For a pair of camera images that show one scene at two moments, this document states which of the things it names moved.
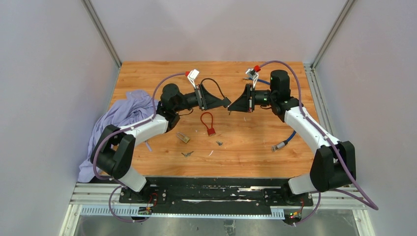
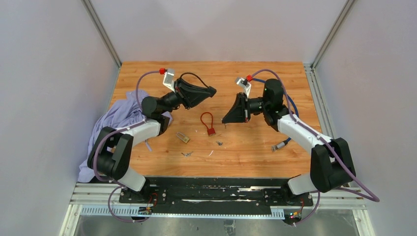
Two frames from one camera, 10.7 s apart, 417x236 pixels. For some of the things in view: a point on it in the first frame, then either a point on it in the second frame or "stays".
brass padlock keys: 188,154 stays
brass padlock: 185,139 stays
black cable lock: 211,101 -> 207,90
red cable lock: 211,131 stays
